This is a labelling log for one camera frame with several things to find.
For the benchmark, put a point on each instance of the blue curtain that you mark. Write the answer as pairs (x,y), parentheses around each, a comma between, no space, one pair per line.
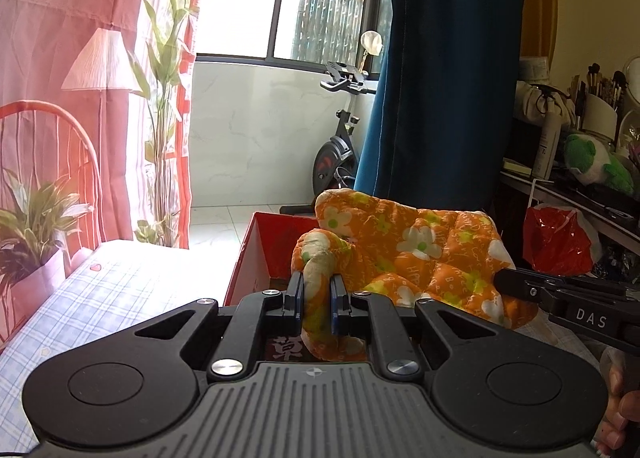
(445,68)

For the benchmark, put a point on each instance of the dark cluttered desk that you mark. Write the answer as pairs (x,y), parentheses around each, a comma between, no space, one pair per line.
(575,195)

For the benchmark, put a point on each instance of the white spray bottle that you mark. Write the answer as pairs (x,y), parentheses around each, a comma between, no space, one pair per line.
(547,148)

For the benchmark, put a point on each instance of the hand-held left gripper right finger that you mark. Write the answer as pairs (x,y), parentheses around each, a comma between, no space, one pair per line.
(336,304)

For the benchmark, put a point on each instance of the plaid bed sheet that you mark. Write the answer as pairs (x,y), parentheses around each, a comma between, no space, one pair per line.
(100,298)

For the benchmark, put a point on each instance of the green and white plush toy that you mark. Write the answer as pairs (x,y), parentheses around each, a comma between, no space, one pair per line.
(592,158)

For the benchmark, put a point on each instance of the red cardboard box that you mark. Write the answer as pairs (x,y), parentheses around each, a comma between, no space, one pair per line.
(257,258)

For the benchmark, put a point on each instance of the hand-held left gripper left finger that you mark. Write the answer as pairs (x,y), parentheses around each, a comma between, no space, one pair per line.
(296,299)

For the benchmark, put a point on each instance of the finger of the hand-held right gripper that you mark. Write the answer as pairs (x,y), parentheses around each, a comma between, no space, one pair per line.
(520,284)

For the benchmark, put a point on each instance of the yellow notepad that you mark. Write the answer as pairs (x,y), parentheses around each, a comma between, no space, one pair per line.
(517,167)

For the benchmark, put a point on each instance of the white brush holder with brushes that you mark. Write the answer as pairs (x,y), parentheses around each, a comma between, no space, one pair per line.
(600,116)

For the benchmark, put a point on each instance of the person's right hand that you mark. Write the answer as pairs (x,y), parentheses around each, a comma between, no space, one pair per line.
(612,430)

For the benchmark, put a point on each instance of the red plastic bag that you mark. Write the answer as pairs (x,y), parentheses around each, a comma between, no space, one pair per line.
(555,240)

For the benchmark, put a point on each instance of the orange floral padded cloth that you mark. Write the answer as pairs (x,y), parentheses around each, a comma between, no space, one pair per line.
(440,258)

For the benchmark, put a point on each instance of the pink printed curtain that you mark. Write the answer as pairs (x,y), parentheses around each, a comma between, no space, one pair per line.
(70,88)

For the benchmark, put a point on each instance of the black exercise bike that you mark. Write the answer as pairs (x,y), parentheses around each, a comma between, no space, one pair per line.
(332,158)

